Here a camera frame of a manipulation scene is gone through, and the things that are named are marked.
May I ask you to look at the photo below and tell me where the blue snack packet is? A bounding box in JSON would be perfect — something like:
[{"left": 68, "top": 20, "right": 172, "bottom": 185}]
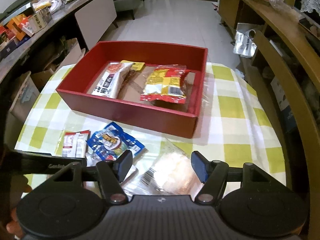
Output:
[{"left": 87, "top": 122, "right": 145, "bottom": 161}]

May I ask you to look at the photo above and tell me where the red white barcode snack pack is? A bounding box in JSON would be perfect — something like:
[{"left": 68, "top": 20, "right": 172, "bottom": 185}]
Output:
[{"left": 62, "top": 130, "right": 91, "bottom": 158}]

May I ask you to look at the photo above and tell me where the clear bag round bread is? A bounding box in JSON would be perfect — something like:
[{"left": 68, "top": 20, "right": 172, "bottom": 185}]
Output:
[{"left": 122, "top": 139, "right": 203, "bottom": 198}]

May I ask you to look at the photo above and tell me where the white noodle snack pack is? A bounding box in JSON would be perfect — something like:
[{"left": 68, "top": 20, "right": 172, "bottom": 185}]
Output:
[{"left": 91, "top": 62, "right": 133, "bottom": 99}]

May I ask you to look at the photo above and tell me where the red yellow snack bag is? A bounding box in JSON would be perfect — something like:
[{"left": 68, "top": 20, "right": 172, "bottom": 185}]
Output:
[{"left": 140, "top": 64, "right": 190, "bottom": 104}]

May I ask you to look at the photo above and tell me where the spicy stick pack yellow label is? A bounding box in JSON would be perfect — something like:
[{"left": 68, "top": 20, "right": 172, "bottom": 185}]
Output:
[{"left": 120, "top": 60, "right": 145, "bottom": 90}]

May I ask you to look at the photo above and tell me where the person's hand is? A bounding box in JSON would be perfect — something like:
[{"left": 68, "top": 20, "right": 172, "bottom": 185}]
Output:
[{"left": 4, "top": 175, "right": 33, "bottom": 239}]

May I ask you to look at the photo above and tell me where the green checked tablecloth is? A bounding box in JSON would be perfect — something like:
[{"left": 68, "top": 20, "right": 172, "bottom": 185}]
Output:
[{"left": 15, "top": 63, "right": 286, "bottom": 183}]

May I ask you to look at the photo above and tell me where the red cardboard box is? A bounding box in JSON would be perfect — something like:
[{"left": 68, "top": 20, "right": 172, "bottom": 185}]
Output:
[{"left": 56, "top": 41, "right": 208, "bottom": 138}]

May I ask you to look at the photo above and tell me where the cardboard box under counter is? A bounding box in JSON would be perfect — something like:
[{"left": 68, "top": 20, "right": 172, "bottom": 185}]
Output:
[{"left": 31, "top": 38, "right": 86, "bottom": 91}]

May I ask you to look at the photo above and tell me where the silver foil bag on floor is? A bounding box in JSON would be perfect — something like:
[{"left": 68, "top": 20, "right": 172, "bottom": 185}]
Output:
[{"left": 233, "top": 23, "right": 258, "bottom": 58}]

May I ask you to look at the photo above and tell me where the beige carton box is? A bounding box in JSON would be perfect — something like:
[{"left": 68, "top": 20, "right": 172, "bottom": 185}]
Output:
[{"left": 28, "top": 7, "right": 52, "bottom": 33}]

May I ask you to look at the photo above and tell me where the orange box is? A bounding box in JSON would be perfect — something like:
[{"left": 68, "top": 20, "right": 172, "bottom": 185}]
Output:
[{"left": 7, "top": 14, "right": 27, "bottom": 41}]

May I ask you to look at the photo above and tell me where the white plastic bag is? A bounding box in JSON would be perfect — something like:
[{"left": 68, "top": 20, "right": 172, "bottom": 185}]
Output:
[{"left": 32, "top": 0, "right": 62, "bottom": 14}]

